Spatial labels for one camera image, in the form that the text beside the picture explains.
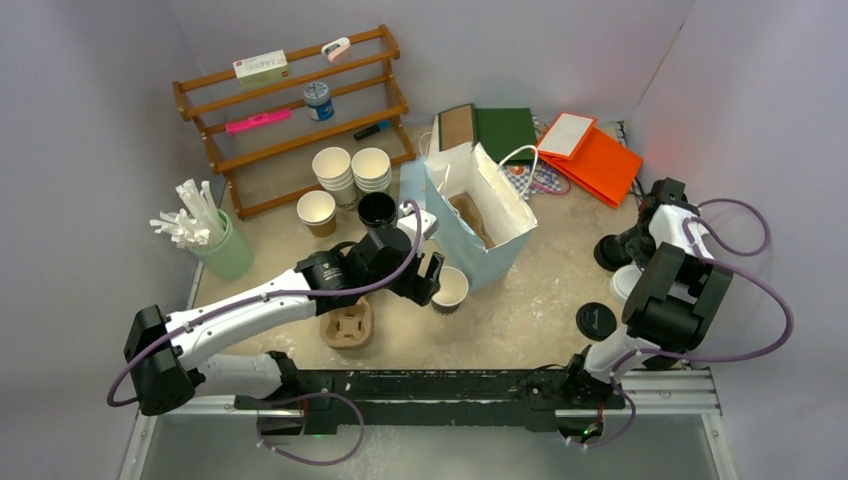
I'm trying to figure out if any wooden shelf rack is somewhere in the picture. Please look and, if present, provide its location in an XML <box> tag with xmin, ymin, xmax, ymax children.
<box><xmin>172</xmin><ymin>24</ymin><xmax>418</xmax><ymax>221</ymax></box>

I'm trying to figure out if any back left paper cup stack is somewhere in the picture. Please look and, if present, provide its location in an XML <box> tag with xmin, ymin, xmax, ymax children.
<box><xmin>312</xmin><ymin>147</ymin><xmax>359</xmax><ymax>210</ymax></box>

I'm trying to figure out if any white green box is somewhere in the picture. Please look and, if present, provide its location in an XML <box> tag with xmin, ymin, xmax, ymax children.
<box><xmin>232</xmin><ymin>50</ymin><xmax>291</xmax><ymax>91</ymax></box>

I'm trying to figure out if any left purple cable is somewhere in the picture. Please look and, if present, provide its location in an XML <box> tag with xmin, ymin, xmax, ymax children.
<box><xmin>106</xmin><ymin>198</ymin><xmax>424</xmax><ymax>408</ymax></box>

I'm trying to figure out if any back right paper cup stack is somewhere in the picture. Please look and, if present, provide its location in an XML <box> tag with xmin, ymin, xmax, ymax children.
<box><xmin>351</xmin><ymin>147</ymin><xmax>392</xmax><ymax>194</ymax></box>

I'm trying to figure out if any pink highlighter marker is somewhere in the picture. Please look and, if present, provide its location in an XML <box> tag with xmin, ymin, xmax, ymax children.
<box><xmin>225</xmin><ymin>109</ymin><xmax>292</xmax><ymax>136</ymax></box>

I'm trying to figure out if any black blue marker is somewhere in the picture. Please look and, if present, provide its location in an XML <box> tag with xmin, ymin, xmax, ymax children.
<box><xmin>353</xmin><ymin>119</ymin><xmax>391</xmax><ymax>141</ymax></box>

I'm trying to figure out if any green paper bag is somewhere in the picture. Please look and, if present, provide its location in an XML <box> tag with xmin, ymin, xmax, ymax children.
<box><xmin>434</xmin><ymin>103</ymin><xmax>537</xmax><ymax>162</ymax></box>

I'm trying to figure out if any brown pulp cup carrier stack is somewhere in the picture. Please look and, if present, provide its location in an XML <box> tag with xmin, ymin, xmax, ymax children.
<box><xmin>319</xmin><ymin>298</ymin><xmax>374</xmax><ymax>350</ymax></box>

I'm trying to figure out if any green straw holder cup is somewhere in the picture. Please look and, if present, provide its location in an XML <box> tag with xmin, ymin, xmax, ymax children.
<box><xmin>187</xmin><ymin>210</ymin><xmax>254</xmax><ymax>280</ymax></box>

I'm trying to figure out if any black paper coffee cup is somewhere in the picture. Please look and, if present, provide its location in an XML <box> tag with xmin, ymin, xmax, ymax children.
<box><xmin>357</xmin><ymin>192</ymin><xmax>398</xmax><ymax>229</ymax></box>

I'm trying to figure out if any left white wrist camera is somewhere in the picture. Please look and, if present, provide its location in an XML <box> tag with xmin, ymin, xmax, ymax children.
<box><xmin>395</xmin><ymin>201</ymin><xmax>439</xmax><ymax>243</ymax></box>

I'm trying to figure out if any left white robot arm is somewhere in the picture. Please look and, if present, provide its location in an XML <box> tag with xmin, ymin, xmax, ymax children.
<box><xmin>119</xmin><ymin>215</ymin><xmax>444</xmax><ymax>416</ymax></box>

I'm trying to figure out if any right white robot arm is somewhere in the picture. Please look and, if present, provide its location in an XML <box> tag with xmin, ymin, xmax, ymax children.
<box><xmin>561</xmin><ymin>178</ymin><xmax>733</xmax><ymax>407</ymax></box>

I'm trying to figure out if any checkered patterned paper bag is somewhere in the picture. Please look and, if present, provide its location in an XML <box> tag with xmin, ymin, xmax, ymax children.
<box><xmin>502</xmin><ymin>162</ymin><xmax>572</xmax><ymax>200</ymax></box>

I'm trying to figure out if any white wrapped straws bundle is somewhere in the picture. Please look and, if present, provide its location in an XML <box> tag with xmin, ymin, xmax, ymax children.
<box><xmin>149</xmin><ymin>179</ymin><xmax>226</xmax><ymax>249</ymax></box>

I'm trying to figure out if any white cup lid stack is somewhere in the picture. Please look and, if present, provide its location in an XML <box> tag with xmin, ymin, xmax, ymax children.
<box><xmin>609</xmin><ymin>264</ymin><xmax>642</xmax><ymax>305</ymax></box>

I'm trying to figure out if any white pink clip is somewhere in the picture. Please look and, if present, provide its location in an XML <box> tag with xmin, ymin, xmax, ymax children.
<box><xmin>321</xmin><ymin>37</ymin><xmax>351</xmax><ymax>65</ymax></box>

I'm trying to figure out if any black cup lid stack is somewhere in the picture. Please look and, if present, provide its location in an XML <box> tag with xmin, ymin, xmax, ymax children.
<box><xmin>593</xmin><ymin>232</ymin><xmax>638</xmax><ymax>272</ymax></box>

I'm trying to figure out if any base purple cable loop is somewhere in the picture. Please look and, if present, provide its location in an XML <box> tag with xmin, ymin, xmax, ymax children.
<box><xmin>255</xmin><ymin>390</ymin><xmax>366</xmax><ymax>467</ymax></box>

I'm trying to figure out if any cream kraft paper bag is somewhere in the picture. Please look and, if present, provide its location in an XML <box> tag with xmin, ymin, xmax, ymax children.
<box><xmin>418</xmin><ymin>115</ymin><xmax>441</xmax><ymax>158</ymax></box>

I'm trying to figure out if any black coffee cup lid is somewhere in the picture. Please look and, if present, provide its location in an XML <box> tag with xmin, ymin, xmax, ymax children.
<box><xmin>575</xmin><ymin>302</ymin><xmax>617</xmax><ymax>341</ymax></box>

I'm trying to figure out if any orange paper bag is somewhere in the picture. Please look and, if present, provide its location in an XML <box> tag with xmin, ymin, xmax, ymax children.
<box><xmin>536</xmin><ymin>112</ymin><xmax>642</xmax><ymax>208</ymax></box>

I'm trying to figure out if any blue white jar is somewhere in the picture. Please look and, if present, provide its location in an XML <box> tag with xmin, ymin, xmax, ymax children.
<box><xmin>303</xmin><ymin>81</ymin><xmax>334</xmax><ymax>121</ymax></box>

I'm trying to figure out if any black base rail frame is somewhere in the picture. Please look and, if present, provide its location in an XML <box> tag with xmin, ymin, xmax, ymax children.
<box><xmin>234</xmin><ymin>354</ymin><xmax>625</xmax><ymax>437</ymax></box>

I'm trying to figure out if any light blue paper bag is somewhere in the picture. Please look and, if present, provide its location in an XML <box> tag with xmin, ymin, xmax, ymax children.
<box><xmin>424</xmin><ymin>142</ymin><xmax>538</xmax><ymax>291</ymax></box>

